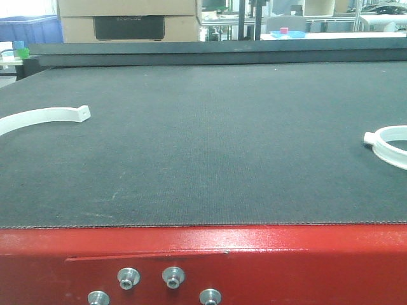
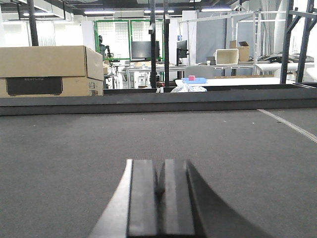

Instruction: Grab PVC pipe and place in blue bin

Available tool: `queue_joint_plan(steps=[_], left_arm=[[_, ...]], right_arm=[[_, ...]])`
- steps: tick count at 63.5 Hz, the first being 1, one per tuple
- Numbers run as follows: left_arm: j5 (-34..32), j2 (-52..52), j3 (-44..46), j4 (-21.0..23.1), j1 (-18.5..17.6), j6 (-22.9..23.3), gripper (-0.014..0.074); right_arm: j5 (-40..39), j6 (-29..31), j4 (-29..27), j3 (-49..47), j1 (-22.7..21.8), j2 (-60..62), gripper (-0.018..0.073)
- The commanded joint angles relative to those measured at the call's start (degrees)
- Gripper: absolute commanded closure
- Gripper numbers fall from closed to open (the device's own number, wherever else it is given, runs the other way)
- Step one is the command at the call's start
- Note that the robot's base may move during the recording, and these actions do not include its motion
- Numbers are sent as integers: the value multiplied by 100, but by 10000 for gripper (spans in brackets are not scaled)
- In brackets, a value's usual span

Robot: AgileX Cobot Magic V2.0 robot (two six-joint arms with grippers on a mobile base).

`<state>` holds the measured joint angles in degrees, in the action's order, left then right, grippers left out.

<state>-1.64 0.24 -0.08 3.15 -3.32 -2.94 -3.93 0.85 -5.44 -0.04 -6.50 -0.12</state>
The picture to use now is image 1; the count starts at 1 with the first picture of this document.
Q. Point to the white ring pipe clamp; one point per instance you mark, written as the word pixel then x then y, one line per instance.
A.
pixel 379 141

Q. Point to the white half-ring pipe clamp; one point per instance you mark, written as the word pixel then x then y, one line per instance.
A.
pixel 44 115

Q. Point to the dark grey felt mat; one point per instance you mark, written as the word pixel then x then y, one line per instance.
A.
pixel 205 145

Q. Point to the silver bolt upper right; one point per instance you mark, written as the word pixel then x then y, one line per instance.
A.
pixel 173 277

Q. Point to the silver bolt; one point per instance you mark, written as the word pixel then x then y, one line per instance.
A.
pixel 98 298
pixel 210 296
pixel 173 277
pixel 128 278

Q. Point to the large cardboard box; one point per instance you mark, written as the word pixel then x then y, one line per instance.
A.
pixel 130 21

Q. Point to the small blue tray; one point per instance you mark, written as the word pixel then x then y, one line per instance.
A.
pixel 291 34

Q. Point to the silver bolt lower right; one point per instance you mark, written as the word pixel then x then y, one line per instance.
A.
pixel 210 296

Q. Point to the silver bolt upper left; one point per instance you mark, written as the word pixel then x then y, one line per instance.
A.
pixel 128 278

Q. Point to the small red cube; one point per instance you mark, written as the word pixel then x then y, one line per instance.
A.
pixel 284 30

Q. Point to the silver bolt lower left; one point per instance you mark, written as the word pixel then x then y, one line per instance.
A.
pixel 98 298

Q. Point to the green cup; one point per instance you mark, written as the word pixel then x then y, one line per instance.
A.
pixel 23 53

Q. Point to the blue storage crate background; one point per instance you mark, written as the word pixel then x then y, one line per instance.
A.
pixel 32 29

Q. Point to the red metal machine frame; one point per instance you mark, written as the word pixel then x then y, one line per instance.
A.
pixel 348 264

